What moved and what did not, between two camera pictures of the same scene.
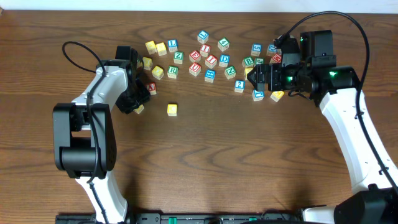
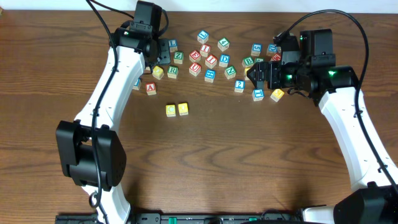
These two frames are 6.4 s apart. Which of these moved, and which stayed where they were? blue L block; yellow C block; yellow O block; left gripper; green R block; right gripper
Moved: yellow O block; left gripper
Stayed: green R block; right gripper; yellow C block; blue L block
